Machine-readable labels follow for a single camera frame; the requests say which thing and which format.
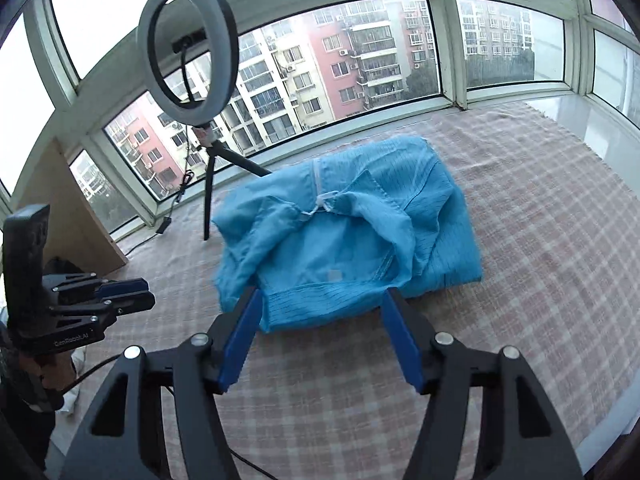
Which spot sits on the person's left hand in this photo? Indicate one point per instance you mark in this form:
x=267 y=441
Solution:
x=57 y=372

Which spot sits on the light wooden board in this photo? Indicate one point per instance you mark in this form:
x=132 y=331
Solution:
x=75 y=210

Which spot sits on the pink plaid blanket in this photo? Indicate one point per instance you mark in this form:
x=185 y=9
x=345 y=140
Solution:
x=525 y=235

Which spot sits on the white window frame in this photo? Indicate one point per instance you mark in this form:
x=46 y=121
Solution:
x=450 y=45

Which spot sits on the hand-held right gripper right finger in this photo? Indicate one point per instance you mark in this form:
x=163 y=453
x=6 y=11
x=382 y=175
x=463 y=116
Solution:
x=402 y=345

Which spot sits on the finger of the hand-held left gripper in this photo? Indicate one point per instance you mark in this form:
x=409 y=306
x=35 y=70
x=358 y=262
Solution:
x=122 y=287
x=132 y=304

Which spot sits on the black mini tripod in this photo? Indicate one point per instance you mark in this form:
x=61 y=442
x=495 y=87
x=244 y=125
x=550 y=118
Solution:
x=210 y=180

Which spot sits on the blue striped work coat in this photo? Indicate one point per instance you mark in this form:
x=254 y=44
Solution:
x=350 y=240

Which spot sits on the black phone clamp on gooseneck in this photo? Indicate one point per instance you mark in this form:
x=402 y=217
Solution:
x=187 y=42

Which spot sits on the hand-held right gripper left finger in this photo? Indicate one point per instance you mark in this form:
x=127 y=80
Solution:
x=242 y=340

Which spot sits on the pink apartment building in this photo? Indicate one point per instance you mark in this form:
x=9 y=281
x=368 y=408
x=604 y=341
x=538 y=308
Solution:
x=330 y=55

